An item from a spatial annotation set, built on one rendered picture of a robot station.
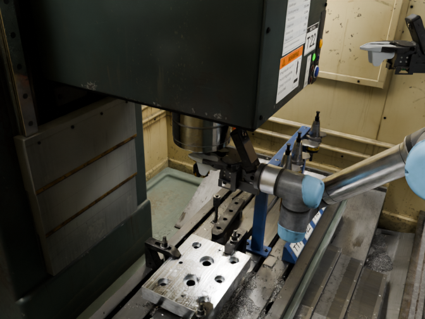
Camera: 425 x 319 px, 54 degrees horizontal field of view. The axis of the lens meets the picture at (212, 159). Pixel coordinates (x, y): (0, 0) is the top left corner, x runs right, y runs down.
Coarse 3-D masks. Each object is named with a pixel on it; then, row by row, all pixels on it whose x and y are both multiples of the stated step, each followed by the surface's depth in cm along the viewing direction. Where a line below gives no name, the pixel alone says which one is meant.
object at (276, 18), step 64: (64, 0) 101; (128, 0) 92; (192, 0) 84; (256, 0) 78; (320, 0) 108; (64, 64) 110; (128, 64) 99; (192, 64) 91; (256, 64) 84; (256, 128) 90
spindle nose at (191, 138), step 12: (180, 120) 105; (192, 120) 103; (204, 120) 103; (180, 132) 106; (192, 132) 104; (204, 132) 104; (216, 132) 105; (228, 132) 109; (180, 144) 108; (192, 144) 106; (204, 144) 106; (216, 144) 107
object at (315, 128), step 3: (315, 120) 163; (312, 123) 164; (315, 123) 163; (318, 123) 163; (312, 126) 164; (315, 126) 163; (318, 126) 163; (312, 129) 164; (315, 129) 163; (318, 129) 163; (309, 132) 166; (312, 132) 164; (315, 132) 164; (318, 132) 164; (309, 135) 166; (312, 135) 165; (315, 135) 164; (318, 135) 164
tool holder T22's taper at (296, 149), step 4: (296, 144) 146; (300, 144) 146; (292, 148) 148; (296, 148) 146; (300, 148) 146; (292, 152) 148; (296, 152) 146; (300, 152) 147; (292, 156) 148; (296, 156) 147; (300, 156) 147; (296, 160) 147; (300, 160) 148
